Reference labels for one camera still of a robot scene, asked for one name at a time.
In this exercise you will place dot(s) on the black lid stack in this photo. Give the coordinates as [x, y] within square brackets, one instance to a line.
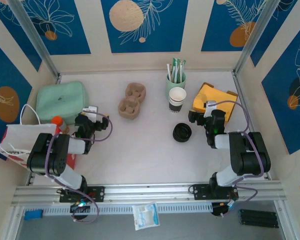
[182, 133]

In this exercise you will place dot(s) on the white black paper cup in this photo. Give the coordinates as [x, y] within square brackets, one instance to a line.
[176, 105]

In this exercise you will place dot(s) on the brown pulp cup carrier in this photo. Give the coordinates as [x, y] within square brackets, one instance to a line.
[126, 117]
[132, 98]

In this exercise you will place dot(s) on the red white paper bag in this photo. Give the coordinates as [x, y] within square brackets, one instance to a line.
[22, 135]

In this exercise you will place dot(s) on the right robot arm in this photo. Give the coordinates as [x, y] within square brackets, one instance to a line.
[250, 155]

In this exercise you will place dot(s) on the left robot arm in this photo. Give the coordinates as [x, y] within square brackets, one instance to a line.
[52, 155]

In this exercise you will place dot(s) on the orange capped bottle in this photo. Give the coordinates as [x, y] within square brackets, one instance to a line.
[57, 121]

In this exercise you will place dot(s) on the cardboard napkin tray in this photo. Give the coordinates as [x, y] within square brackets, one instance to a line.
[233, 96]

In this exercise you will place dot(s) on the mint green holder cup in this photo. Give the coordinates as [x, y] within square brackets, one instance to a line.
[171, 86]

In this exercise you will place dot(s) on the mint green zip pouch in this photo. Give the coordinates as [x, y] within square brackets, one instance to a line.
[60, 100]

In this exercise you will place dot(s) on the green wrapped straw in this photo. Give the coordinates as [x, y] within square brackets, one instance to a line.
[174, 67]
[178, 71]

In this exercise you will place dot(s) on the left controller board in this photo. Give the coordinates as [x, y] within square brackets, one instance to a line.
[80, 207]

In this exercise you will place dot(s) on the controller board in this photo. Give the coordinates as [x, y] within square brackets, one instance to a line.
[80, 207]
[222, 208]

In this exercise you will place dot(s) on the right controller board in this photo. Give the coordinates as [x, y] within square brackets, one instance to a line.
[222, 208]

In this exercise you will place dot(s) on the white blue plastic packet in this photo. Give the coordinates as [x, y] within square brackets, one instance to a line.
[146, 216]

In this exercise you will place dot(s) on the black bar stack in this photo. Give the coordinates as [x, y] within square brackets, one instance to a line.
[258, 218]

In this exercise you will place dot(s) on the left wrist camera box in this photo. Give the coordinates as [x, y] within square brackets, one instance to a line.
[90, 111]

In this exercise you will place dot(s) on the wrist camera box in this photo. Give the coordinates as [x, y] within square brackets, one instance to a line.
[210, 106]
[90, 111]

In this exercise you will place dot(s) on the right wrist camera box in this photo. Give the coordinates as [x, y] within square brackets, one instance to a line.
[210, 106]

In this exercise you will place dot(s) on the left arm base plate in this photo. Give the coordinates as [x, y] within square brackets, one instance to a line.
[97, 193]

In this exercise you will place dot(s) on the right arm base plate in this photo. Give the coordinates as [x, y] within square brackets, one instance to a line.
[200, 191]

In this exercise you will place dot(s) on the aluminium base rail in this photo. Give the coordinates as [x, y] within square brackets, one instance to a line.
[145, 191]

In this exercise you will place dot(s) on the right aluminium post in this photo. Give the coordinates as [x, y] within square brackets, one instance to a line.
[255, 37]

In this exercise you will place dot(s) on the aluminium post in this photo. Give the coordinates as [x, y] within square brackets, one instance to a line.
[255, 37]
[32, 35]

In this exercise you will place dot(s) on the left aluminium post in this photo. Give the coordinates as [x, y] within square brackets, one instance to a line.
[32, 35]

